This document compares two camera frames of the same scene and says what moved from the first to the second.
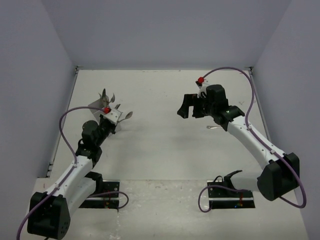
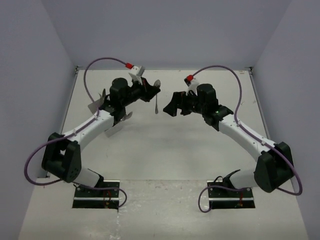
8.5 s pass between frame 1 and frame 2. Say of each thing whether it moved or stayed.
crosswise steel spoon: moved
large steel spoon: stayed
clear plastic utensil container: stayed
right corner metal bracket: stayed
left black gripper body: moved
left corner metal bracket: stayed
